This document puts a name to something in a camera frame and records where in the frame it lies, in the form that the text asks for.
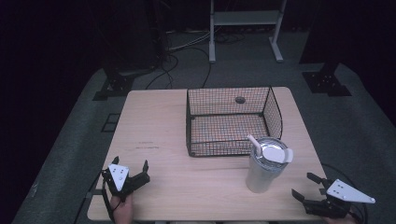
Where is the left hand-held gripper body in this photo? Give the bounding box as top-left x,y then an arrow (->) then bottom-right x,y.
101,163 -> 151,203

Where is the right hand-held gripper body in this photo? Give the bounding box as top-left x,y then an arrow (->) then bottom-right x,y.
304,178 -> 376,219

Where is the steel tumbler with white lid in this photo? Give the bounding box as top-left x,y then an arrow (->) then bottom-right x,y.
245,133 -> 294,194

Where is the black wire mesh basket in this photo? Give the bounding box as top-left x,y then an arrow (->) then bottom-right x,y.
185,86 -> 284,158

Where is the person's right hand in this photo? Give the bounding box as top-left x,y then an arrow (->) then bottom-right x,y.
321,214 -> 358,224

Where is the person's left hand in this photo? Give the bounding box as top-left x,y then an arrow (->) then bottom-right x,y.
109,192 -> 135,224

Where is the black stand base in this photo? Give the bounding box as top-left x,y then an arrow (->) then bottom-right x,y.
92,68 -> 153,102
301,63 -> 353,98

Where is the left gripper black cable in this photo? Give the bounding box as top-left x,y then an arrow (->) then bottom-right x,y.
101,181 -> 123,224

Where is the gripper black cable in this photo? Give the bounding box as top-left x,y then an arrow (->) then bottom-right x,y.
101,181 -> 123,224
320,162 -> 370,224

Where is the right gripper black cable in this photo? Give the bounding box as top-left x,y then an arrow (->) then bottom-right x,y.
320,162 -> 370,224

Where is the black floor cable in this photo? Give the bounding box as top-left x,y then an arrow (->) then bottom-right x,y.
145,46 -> 213,91

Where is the white floor cable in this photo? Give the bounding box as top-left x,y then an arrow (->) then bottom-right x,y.
166,29 -> 216,53

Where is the white metal desk frame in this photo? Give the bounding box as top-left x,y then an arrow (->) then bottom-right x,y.
208,0 -> 288,64

